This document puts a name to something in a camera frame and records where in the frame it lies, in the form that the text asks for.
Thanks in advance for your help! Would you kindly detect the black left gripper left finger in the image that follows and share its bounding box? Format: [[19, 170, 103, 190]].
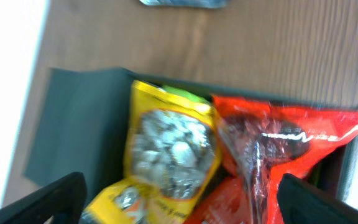
[[0, 172, 87, 224]]

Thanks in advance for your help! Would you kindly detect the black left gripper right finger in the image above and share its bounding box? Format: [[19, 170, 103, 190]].
[[277, 174, 358, 224]]

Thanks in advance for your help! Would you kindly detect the red snack bag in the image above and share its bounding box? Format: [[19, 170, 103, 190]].
[[187, 95, 358, 223]]

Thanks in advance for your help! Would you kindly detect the yellow Hershey's Kisses bag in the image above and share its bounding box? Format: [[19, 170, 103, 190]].
[[80, 80, 221, 223]]

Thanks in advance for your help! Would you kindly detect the black open gift box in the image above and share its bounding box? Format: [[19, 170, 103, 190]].
[[23, 67, 358, 206]]

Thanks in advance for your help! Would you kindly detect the Dairy Milk chocolate bar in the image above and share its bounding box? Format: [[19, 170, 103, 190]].
[[140, 0, 229, 9]]

